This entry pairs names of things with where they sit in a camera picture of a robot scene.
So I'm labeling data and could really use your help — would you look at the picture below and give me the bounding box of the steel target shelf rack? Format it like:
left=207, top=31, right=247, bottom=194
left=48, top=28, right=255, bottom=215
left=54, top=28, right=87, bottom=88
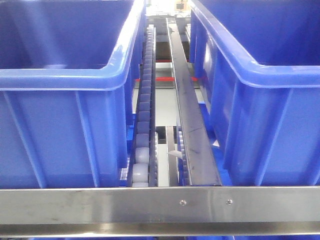
left=0, top=186, right=320, bottom=238

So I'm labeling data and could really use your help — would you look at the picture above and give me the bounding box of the blue upper bin right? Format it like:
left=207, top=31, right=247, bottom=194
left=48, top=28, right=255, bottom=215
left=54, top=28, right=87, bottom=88
left=190, top=0, right=320, bottom=186

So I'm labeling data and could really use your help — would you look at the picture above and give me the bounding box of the steel divider rail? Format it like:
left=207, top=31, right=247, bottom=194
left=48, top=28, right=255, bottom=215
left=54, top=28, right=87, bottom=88
left=166, top=17, right=222, bottom=186

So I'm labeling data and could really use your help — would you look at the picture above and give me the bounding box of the blue upper bin left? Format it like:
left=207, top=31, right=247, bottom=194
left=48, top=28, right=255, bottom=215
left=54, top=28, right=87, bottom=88
left=0, top=0, right=146, bottom=189

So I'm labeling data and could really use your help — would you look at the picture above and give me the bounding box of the blue bin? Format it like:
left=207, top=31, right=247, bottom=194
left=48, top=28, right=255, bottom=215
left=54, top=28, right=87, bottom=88
left=0, top=0, right=146, bottom=189
left=190, top=0, right=320, bottom=186

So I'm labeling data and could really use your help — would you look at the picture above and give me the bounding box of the white roller track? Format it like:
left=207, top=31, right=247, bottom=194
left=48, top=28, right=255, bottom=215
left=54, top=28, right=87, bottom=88
left=129, top=24, right=157, bottom=188

